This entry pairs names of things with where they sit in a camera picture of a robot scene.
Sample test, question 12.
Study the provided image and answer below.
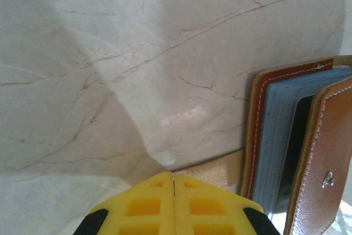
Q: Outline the brown leather card holder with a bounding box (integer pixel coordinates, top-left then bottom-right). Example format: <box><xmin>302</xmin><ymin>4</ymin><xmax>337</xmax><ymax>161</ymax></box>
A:
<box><xmin>170</xmin><ymin>54</ymin><xmax>352</xmax><ymax>235</ymax></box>

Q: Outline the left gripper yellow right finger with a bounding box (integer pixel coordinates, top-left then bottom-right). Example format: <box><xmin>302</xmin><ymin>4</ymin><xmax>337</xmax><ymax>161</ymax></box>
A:
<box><xmin>173</xmin><ymin>173</ymin><xmax>281</xmax><ymax>235</ymax></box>

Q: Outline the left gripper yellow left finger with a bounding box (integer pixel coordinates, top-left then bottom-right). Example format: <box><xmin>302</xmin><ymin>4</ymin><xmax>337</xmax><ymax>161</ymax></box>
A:
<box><xmin>73</xmin><ymin>171</ymin><xmax>175</xmax><ymax>235</ymax></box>

